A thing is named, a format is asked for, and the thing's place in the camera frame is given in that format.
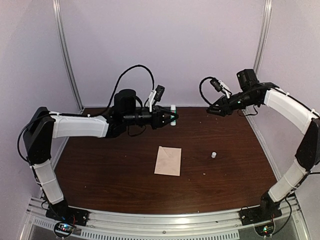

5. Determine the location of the aluminium frame post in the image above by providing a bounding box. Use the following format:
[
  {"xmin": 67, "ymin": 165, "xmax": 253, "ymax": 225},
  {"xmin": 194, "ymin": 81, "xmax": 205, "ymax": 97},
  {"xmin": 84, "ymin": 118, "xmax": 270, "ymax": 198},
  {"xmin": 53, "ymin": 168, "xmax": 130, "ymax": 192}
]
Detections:
[
  {"xmin": 253, "ymin": 0, "xmax": 273, "ymax": 74},
  {"xmin": 52, "ymin": 0, "xmax": 84, "ymax": 112}
]

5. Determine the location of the right aluminium frame post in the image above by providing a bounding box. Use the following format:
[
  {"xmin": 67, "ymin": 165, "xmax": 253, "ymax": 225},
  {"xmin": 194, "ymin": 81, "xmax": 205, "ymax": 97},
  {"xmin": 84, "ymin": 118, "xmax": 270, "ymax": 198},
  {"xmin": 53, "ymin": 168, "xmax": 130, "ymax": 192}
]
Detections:
[{"xmin": 253, "ymin": 0, "xmax": 273, "ymax": 74}]

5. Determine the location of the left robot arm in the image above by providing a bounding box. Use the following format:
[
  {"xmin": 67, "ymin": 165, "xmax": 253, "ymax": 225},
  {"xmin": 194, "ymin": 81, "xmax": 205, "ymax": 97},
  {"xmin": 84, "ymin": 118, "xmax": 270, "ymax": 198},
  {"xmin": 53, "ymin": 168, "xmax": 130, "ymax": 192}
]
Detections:
[{"xmin": 17, "ymin": 86, "xmax": 179, "ymax": 222}]

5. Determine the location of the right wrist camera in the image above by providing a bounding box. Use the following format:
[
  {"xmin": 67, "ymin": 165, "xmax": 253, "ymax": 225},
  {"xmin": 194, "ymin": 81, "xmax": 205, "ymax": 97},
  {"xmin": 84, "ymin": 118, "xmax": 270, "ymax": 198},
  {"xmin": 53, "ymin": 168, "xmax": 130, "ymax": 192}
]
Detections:
[{"xmin": 210, "ymin": 77, "xmax": 232, "ymax": 99}]

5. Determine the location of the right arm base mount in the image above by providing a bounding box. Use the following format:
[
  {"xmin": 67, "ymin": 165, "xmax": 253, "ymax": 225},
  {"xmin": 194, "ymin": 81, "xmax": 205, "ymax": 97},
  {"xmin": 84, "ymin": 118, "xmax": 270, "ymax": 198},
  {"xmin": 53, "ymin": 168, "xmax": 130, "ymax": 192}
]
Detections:
[{"xmin": 238, "ymin": 200, "xmax": 282, "ymax": 226}]

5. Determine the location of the left aluminium frame post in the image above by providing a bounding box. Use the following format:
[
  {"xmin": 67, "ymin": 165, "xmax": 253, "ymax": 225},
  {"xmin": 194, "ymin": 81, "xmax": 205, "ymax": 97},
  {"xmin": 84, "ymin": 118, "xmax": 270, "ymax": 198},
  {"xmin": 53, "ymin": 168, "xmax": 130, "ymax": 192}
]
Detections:
[{"xmin": 52, "ymin": 0, "xmax": 84, "ymax": 112}]

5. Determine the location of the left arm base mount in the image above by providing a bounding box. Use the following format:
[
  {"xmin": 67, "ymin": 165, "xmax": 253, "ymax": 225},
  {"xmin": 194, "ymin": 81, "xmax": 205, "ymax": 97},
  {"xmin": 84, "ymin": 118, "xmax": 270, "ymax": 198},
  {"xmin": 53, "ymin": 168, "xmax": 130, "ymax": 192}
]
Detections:
[{"xmin": 45, "ymin": 198, "xmax": 89, "ymax": 227}]

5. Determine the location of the green white glue stick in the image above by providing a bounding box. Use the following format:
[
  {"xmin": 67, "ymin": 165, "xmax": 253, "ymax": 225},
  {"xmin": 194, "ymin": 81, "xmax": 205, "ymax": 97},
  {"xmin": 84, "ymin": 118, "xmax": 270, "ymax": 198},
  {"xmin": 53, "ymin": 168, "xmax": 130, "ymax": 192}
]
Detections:
[{"xmin": 170, "ymin": 104, "xmax": 177, "ymax": 126}]

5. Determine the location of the left black cable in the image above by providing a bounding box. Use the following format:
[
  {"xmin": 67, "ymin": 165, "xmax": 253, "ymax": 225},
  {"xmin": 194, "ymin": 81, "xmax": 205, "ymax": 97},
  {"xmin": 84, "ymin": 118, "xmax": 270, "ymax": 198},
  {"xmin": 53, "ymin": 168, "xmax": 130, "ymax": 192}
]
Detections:
[{"xmin": 16, "ymin": 64, "xmax": 156, "ymax": 163}]

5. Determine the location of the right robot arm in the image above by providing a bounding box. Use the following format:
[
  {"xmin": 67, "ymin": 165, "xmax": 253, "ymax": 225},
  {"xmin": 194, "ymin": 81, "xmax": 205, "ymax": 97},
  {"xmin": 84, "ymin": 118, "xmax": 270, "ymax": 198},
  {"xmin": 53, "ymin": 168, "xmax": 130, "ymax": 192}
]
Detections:
[{"xmin": 206, "ymin": 69, "xmax": 320, "ymax": 221}]

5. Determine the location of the aluminium front rail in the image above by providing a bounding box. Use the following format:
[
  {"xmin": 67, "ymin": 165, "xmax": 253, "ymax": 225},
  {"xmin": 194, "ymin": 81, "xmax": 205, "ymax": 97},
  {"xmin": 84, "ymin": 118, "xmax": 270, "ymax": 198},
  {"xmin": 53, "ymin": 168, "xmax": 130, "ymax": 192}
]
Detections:
[{"xmin": 24, "ymin": 194, "xmax": 303, "ymax": 240}]

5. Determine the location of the beige envelope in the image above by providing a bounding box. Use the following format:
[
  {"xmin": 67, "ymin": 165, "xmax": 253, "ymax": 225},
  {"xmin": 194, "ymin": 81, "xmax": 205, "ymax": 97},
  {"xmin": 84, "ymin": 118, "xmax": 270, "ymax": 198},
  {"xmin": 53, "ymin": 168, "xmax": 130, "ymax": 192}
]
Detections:
[{"xmin": 154, "ymin": 146, "xmax": 182, "ymax": 177}]

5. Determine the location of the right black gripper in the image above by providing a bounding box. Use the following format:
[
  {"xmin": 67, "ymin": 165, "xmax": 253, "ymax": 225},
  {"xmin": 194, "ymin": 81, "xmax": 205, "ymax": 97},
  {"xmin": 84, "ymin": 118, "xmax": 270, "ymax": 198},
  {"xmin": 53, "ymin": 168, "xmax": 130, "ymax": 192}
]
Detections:
[{"xmin": 206, "ymin": 90, "xmax": 258, "ymax": 117}]

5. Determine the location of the white glue stick cap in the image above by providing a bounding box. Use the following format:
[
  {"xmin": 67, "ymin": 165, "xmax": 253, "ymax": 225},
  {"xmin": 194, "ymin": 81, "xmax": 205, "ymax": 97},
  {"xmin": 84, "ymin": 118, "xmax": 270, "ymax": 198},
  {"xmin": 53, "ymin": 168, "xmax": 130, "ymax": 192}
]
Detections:
[{"xmin": 211, "ymin": 151, "xmax": 217, "ymax": 159}]

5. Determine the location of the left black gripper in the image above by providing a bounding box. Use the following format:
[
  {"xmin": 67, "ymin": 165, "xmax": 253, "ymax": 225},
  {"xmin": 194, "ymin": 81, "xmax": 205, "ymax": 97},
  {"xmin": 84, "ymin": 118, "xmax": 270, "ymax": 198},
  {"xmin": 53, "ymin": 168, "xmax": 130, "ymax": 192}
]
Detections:
[{"xmin": 123, "ymin": 106, "xmax": 179, "ymax": 131}]

